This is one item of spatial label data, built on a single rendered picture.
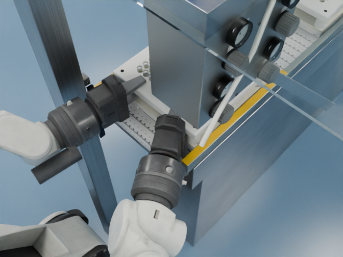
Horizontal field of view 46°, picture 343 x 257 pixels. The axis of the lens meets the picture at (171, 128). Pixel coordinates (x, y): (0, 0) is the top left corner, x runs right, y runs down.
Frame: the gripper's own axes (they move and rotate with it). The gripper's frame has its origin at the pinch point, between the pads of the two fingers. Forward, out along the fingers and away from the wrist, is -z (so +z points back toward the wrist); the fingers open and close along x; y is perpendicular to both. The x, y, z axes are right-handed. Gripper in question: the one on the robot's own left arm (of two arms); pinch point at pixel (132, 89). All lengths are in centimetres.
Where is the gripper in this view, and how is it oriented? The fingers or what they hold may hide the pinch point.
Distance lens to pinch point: 86.7
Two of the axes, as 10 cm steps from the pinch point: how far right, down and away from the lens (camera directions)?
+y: 6.1, 6.5, -4.4
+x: 0.1, 5.6, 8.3
